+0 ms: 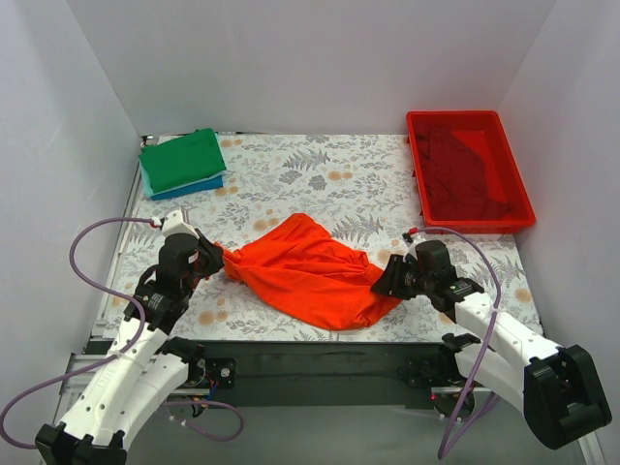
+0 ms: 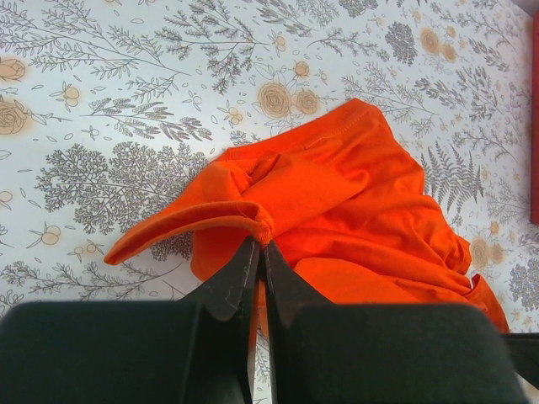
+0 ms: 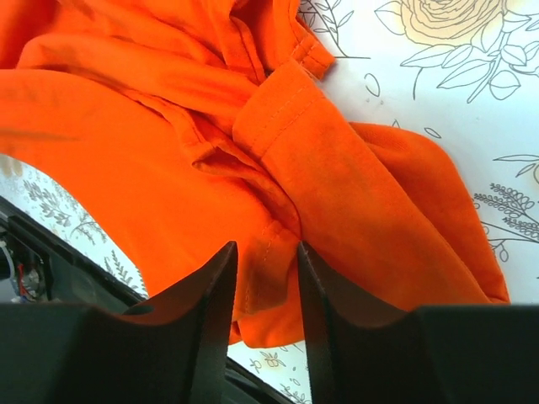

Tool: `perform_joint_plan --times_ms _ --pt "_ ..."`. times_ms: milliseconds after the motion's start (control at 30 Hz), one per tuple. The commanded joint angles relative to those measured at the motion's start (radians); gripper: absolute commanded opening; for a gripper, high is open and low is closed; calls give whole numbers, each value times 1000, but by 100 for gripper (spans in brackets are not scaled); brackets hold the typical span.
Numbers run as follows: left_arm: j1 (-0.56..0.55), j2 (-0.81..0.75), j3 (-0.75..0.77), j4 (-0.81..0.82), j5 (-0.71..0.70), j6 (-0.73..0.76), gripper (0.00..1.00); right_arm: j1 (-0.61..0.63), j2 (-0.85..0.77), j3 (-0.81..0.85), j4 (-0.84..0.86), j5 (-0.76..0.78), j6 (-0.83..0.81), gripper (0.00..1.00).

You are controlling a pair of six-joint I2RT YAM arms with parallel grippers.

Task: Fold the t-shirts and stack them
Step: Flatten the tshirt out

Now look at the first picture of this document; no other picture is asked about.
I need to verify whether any orange t shirt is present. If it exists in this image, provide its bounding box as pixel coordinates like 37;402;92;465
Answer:
224;213;401;331

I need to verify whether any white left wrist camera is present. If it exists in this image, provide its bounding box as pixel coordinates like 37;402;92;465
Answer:
161;208;199;238

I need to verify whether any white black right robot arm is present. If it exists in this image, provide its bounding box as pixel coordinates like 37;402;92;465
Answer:
371;240;612;450

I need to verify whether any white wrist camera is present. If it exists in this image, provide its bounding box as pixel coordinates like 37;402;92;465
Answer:
402;228;425;255
161;208;199;238

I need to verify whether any dark red t shirt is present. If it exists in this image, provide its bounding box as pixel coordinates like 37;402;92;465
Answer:
415;125;510;221

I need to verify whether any aluminium frame rail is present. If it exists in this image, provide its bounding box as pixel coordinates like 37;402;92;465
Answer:
59;355;107;394

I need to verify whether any folded green t shirt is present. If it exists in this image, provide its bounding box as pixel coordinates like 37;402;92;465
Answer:
139;128;227;194

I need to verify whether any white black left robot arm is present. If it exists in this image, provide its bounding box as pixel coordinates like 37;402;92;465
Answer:
35;227;224;464

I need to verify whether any red plastic bin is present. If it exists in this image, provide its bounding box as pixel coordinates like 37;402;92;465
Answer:
406;110;536;234

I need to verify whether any folded blue t shirt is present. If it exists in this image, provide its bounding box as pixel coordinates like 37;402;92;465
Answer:
140;168;224;201

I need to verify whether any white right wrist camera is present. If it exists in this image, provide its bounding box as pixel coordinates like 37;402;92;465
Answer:
402;228;425;255

